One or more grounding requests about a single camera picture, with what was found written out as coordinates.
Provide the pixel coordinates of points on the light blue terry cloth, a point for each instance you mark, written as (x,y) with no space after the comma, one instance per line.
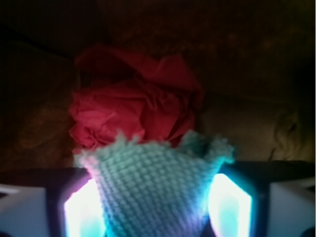
(154,189)

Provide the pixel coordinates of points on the brown paper bag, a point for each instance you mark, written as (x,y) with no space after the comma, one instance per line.
(255,60)

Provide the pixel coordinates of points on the crumpled red cloth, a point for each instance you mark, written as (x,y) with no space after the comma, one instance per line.
(153,99)

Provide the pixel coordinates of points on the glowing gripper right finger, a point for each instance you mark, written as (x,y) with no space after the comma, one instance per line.
(263,199)

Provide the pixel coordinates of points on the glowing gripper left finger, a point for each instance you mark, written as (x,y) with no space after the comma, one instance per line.
(50,202)

